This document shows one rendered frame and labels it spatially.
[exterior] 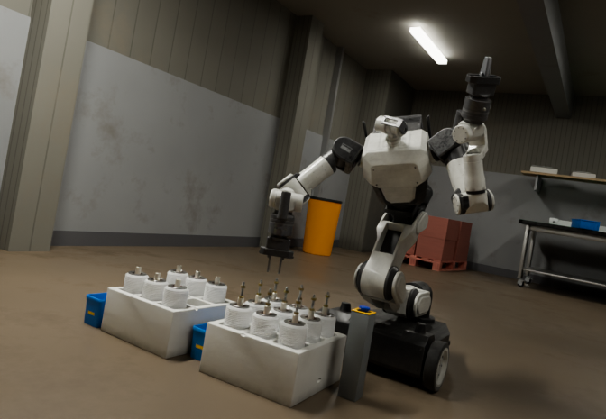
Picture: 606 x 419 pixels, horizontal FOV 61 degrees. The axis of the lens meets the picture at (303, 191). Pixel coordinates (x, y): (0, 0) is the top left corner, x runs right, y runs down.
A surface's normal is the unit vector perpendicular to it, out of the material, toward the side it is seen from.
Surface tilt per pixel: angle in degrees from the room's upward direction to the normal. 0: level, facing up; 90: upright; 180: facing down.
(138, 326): 90
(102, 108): 90
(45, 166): 90
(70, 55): 90
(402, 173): 133
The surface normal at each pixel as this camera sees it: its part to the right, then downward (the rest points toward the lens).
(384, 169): -0.22, 0.65
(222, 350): -0.47, -0.09
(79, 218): 0.85, 0.14
